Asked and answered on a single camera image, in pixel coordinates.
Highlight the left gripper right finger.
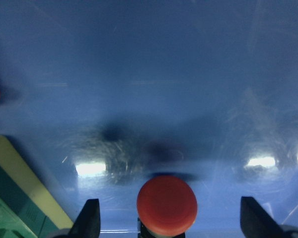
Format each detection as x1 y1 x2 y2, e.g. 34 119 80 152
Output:
240 196 284 238

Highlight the green yellow box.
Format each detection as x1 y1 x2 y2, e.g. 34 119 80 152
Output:
0 135 74 238

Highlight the blue plastic bin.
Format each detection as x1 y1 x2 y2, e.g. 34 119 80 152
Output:
0 0 298 238

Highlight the red emergency stop button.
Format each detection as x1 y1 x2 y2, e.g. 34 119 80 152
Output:
137 175 198 237

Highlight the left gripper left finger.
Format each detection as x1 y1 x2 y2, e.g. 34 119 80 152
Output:
68 199 100 238

